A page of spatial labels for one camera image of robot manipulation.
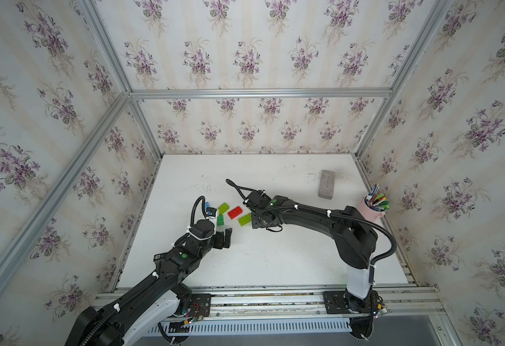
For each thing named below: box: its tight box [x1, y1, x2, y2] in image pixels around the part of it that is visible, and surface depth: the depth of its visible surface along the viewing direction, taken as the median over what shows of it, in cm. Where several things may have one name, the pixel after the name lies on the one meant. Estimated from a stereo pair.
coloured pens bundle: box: [365, 183, 391, 212], surface depth 90 cm
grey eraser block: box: [318, 170, 335, 200], surface depth 106 cm
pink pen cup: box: [356, 194, 386, 223], surface depth 88 cm
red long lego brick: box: [227, 206, 243, 220], surface depth 97 cm
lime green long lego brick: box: [217, 202, 231, 216], surface depth 100 cm
